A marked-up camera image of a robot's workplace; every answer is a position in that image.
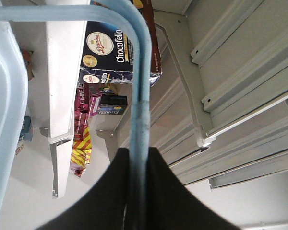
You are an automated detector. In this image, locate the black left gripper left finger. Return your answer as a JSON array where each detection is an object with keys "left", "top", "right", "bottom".
[{"left": 38, "top": 148, "right": 129, "bottom": 230}]

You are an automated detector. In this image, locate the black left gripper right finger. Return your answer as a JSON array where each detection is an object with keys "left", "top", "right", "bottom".
[{"left": 146, "top": 147, "right": 238, "bottom": 230}]

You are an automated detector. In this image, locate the dark blue cookie box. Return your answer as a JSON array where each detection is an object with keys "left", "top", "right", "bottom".
[{"left": 79, "top": 0, "right": 162, "bottom": 85}]

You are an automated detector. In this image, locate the light blue plastic basket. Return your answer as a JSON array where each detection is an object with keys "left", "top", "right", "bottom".
[{"left": 0, "top": 0, "right": 152, "bottom": 230}]

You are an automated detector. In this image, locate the yellow red striped snack bag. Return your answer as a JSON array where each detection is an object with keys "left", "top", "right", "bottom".
[{"left": 70, "top": 127, "right": 92, "bottom": 178}]

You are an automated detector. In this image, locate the maroon snack packet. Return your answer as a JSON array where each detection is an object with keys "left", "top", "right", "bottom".
[{"left": 74, "top": 82, "right": 90, "bottom": 140}]

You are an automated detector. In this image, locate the white store shelving unit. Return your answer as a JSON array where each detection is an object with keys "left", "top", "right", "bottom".
[{"left": 9, "top": 0, "right": 288, "bottom": 230}]

